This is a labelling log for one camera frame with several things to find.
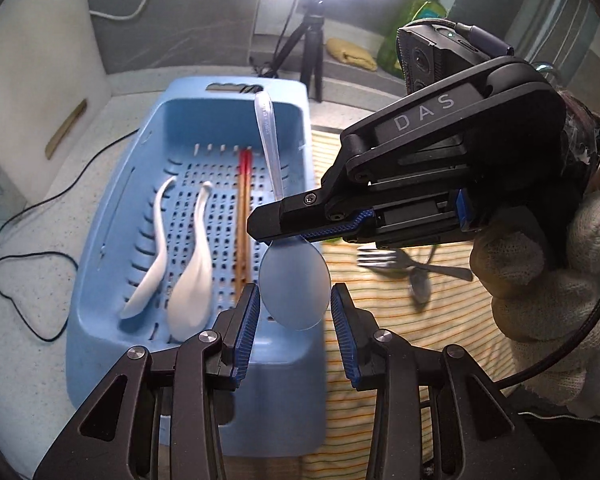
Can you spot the blue plastic basket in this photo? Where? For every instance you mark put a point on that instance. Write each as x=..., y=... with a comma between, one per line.
x=105, y=340

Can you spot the person's right hand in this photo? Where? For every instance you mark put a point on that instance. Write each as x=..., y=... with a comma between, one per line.
x=530, y=300

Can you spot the white cutting board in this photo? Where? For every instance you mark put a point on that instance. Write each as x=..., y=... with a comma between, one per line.
x=45, y=85

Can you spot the yellow striped cloth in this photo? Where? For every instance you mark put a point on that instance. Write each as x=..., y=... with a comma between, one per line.
x=430, y=340

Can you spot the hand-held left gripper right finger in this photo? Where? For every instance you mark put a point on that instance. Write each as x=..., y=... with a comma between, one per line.
x=345, y=340

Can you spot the green dish soap bottle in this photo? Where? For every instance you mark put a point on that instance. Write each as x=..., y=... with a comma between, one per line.
x=415, y=25

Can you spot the metal spoon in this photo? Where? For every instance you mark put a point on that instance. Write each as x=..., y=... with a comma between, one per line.
x=421, y=287

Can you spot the yellow sponge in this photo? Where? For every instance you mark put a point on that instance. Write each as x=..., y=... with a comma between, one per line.
x=352, y=52

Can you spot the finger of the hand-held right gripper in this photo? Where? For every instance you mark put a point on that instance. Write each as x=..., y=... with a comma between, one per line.
x=340, y=225
x=280, y=220

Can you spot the red-tipped wooden chopstick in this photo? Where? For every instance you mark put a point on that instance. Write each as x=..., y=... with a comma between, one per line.
x=240, y=220
x=249, y=220

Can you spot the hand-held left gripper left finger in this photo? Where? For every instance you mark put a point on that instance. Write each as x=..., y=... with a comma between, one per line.
x=245, y=330

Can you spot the metal fork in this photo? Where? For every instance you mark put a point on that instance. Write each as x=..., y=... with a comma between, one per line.
x=380, y=259

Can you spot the white ceramic spoon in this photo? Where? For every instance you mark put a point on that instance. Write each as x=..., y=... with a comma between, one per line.
x=192, y=285
x=150, y=260

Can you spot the black tripod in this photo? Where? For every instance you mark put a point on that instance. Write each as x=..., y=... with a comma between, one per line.
x=312, y=45

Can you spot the clear plastic spoon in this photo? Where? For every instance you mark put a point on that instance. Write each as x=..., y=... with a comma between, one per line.
x=295, y=285

